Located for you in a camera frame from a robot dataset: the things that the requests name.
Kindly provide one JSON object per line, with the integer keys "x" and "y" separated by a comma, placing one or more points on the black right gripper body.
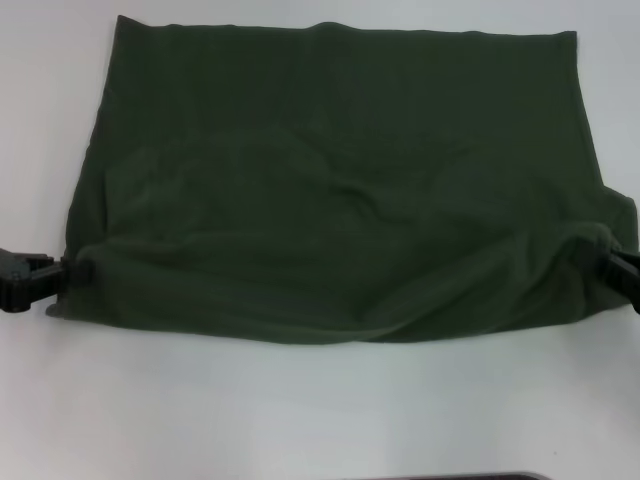
{"x": 635, "y": 295}

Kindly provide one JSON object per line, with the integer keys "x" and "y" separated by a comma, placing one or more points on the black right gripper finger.
{"x": 625, "y": 265}

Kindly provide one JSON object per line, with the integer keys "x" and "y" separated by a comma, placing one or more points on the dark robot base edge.
{"x": 440, "y": 476}

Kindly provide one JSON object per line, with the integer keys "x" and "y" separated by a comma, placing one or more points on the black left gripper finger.
{"x": 75, "y": 277}

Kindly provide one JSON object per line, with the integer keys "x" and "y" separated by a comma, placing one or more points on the dark green FREE t-shirt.
{"x": 340, "y": 175}

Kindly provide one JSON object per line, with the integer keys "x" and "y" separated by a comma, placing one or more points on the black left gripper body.
{"x": 22, "y": 280}

